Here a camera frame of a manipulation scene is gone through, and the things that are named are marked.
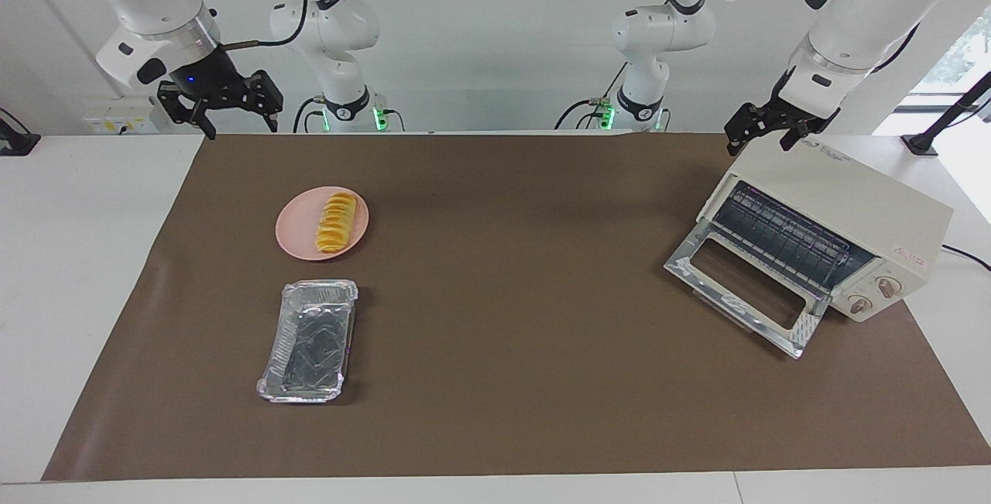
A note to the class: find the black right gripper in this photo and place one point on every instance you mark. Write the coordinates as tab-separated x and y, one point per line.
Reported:
205	86

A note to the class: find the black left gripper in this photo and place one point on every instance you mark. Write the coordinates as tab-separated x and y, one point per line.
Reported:
797	118

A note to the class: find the golden ridged bread loaf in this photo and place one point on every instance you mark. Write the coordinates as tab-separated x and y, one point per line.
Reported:
337	221

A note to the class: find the aluminium foil tray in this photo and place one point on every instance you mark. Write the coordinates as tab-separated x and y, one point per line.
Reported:
310	341

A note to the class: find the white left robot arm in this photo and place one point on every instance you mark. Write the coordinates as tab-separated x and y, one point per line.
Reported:
867	8

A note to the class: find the cream toaster oven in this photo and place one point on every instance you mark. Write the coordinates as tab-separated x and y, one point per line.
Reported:
867	210

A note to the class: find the glass oven door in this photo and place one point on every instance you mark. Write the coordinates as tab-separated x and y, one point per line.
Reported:
697	260

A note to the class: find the larger cream oven knob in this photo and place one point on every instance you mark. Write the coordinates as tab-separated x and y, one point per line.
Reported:
889	286

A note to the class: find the smaller cream oven knob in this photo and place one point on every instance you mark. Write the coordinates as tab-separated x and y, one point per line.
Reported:
860	303

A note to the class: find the pink round plate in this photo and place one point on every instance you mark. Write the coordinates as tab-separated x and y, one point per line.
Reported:
298	229

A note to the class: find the green lit base module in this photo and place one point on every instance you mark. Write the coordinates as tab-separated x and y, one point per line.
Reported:
380	118
606	114

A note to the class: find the bright window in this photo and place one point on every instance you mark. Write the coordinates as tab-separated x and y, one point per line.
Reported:
964	55

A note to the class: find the black table clamp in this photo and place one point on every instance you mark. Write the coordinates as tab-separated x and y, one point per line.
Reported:
15	142

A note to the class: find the brown table mat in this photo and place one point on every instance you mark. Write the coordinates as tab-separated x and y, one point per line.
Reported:
542	349

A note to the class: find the white wall socket box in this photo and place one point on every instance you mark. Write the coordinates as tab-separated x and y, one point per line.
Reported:
116	121

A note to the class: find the black camera stand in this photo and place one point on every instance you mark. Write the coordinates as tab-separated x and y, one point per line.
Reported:
948	113

